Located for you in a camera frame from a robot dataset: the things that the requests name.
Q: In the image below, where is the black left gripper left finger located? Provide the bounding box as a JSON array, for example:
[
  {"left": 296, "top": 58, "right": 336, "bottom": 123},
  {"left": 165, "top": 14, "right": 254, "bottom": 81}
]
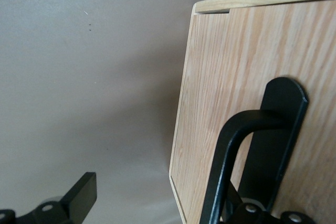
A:
[{"left": 0, "top": 171, "right": 98, "bottom": 224}]

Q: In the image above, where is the light wooden drawer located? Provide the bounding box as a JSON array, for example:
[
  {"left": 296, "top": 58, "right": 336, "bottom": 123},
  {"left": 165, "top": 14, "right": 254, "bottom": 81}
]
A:
[{"left": 167, "top": 0, "right": 336, "bottom": 224}]

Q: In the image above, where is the black metal drawer handle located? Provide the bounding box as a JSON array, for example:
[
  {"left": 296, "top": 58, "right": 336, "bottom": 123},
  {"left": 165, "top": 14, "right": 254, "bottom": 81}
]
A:
[{"left": 201, "top": 76, "right": 310, "bottom": 224}]

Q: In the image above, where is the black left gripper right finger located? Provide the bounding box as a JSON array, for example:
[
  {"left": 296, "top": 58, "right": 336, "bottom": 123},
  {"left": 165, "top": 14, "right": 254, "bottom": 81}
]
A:
[{"left": 220, "top": 182, "right": 316, "bottom": 224}]

